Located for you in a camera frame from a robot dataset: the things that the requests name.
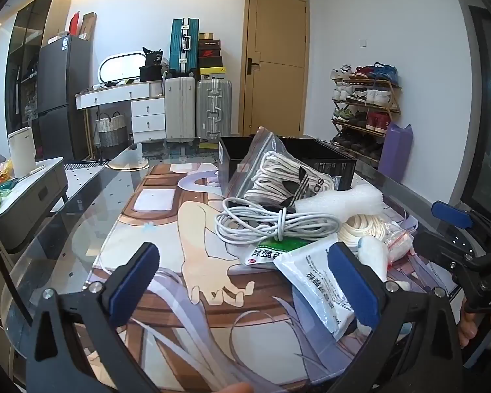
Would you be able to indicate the tan wooden door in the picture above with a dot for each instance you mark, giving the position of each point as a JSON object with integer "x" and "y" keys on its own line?
{"x": 276, "y": 61}

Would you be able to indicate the printed table mat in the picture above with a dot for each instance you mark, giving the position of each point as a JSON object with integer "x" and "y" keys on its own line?
{"x": 196, "y": 221}

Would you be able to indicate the silver suitcase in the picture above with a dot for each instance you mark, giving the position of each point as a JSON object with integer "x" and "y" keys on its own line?
{"x": 212, "y": 108}

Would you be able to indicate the black plastic basket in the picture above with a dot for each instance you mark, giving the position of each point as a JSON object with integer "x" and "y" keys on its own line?
{"x": 245, "y": 159}

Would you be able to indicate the purple bag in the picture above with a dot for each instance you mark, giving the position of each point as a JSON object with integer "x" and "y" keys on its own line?
{"x": 395, "y": 151}

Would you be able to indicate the oval white mirror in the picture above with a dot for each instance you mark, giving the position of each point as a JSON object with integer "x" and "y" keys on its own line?
{"x": 120, "y": 66}

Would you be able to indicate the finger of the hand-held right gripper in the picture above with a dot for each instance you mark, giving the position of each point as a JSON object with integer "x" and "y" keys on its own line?
{"x": 452, "y": 214}

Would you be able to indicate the teal suitcase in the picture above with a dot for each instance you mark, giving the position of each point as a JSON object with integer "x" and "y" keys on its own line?
{"x": 183, "y": 45}

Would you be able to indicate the black tall cabinet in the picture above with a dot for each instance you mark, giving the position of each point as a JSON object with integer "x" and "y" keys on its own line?
{"x": 26, "y": 57}

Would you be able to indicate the green and white packet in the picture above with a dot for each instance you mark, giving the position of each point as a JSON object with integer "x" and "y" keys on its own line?
{"x": 266, "y": 254}

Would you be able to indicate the white printed packet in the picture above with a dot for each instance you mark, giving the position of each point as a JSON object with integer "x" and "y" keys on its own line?
{"x": 311, "y": 282}

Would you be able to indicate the white foam sheet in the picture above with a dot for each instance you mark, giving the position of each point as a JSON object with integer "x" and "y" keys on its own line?
{"x": 335, "y": 198}

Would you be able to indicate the white electric kettle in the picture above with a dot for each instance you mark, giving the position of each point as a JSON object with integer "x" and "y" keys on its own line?
{"x": 21, "y": 151}

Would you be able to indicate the black refrigerator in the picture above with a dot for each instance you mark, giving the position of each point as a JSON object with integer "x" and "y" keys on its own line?
{"x": 61, "y": 90}

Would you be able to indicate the white suitcase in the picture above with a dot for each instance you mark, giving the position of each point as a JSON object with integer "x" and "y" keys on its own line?
{"x": 179, "y": 106}

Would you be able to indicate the black framed window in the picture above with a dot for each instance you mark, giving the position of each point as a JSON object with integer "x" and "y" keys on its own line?
{"x": 487, "y": 102}

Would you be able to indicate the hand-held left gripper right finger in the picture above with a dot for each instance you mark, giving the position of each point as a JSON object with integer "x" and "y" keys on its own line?
{"x": 352, "y": 284}

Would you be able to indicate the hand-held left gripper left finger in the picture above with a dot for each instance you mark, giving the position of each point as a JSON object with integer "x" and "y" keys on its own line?
{"x": 135, "y": 280}

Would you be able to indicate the person's right hand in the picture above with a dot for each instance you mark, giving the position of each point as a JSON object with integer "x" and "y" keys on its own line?
{"x": 470, "y": 325}

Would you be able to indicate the grey side cabinet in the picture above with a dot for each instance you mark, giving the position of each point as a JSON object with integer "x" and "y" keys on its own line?
{"x": 28, "y": 200}

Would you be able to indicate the woven laundry basket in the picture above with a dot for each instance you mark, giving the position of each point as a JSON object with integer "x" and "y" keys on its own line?
{"x": 111, "y": 131}

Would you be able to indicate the white vanity desk with drawers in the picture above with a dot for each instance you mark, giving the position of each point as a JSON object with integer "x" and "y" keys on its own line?
{"x": 139, "y": 106}

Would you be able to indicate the gold shoe rack with shoes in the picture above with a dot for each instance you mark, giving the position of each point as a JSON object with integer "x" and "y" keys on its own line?
{"x": 362, "y": 106}

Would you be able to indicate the stack of shoe boxes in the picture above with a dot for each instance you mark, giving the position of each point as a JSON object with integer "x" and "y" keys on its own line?
{"x": 209, "y": 55}

